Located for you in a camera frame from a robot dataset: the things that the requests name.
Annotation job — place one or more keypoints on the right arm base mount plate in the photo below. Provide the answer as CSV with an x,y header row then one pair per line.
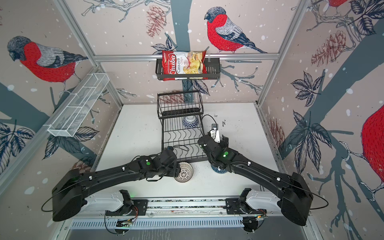
x,y
238,206

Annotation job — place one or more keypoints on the white red dotted bowl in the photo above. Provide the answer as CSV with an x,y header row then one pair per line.
x,y
186,172

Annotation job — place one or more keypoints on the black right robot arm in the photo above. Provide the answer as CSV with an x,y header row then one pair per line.
x,y
292,190

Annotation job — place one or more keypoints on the black wall shelf basket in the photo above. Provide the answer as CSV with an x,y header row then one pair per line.
x,y
212,66

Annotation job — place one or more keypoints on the blue geometric patterned bowl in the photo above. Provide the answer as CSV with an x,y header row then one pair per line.
x,y
218,170

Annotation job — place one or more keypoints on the aluminium front rail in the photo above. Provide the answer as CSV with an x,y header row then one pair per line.
x,y
184,206

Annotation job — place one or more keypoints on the red cassava chips bag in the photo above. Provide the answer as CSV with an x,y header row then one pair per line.
x,y
183,63

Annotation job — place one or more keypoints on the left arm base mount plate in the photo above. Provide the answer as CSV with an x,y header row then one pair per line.
x,y
138,207

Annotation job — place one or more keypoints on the white wire mesh basket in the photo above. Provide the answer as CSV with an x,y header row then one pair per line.
x,y
80,103

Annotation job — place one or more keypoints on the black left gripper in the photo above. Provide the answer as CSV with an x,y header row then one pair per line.
x,y
175,170

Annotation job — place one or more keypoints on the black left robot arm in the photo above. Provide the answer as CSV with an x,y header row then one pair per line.
x,y
73,192

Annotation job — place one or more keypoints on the orange and blue patterned bowl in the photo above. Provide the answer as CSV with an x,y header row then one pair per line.
x,y
190,122

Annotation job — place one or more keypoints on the black wire dish rack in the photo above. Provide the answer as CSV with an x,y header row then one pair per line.
x,y
171,108

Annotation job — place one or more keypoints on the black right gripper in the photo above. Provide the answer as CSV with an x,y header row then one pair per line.
x,y
222,145

